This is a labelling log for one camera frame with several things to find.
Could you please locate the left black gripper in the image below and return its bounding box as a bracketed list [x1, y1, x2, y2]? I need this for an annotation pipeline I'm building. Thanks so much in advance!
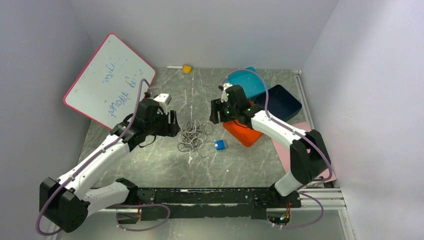
[144, 108, 180, 137]

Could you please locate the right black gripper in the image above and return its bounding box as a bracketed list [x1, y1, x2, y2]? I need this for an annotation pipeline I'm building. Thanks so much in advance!
[209, 98, 238, 125]

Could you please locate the cable bundle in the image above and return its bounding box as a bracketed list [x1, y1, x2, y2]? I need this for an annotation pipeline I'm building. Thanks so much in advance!
[177, 119, 215, 159]

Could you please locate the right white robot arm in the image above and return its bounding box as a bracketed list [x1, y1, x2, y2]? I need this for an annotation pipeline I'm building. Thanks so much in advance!
[209, 83, 331, 207]

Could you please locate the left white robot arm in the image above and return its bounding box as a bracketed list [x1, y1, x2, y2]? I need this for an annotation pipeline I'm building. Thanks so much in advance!
[39, 93, 180, 233]

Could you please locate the orange plastic box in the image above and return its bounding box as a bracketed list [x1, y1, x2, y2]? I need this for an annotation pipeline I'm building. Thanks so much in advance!
[222, 120, 263, 148]

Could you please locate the blue white small block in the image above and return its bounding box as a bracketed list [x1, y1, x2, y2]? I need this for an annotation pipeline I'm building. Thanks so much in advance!
[214, 139, 228, 151]

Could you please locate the teal plastic box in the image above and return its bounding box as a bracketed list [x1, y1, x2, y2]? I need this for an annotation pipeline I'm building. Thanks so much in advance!
[225, 71, 270, 101]

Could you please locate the yellow small block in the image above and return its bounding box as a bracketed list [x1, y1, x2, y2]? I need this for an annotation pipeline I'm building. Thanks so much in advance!
[182, 65, 193, 74]

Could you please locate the white marker pen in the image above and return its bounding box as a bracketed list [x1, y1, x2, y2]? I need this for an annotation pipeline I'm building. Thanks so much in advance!
[166, 65, 184, 70]

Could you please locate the navy plastic box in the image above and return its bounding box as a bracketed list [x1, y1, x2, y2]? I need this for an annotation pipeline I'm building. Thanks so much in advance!
[267, 84, 302, 122]

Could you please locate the pink-framed whiteboard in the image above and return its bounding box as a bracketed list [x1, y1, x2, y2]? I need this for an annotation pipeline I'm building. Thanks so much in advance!
[63, 33, 156, 129]

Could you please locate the pink mat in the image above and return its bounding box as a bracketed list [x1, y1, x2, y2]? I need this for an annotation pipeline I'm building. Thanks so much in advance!
[272, 122, 336, 187]

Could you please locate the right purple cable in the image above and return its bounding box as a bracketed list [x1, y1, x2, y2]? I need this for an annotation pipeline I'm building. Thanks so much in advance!
[221, 68, 333, 230]

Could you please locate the purple cable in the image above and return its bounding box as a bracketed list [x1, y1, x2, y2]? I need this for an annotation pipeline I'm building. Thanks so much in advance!
[221, 68, 333, 230]
[35, 78, 171, 237]

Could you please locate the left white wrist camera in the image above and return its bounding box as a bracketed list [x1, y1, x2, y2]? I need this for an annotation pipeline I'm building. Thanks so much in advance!
[154, 93, 172, 109]

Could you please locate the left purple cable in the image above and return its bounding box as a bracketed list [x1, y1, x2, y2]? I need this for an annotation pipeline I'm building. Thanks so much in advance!
[35, 78, 171, 237]

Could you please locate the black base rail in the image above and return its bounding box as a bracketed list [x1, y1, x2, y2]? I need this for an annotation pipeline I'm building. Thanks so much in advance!
[118, 187, 301, 224]

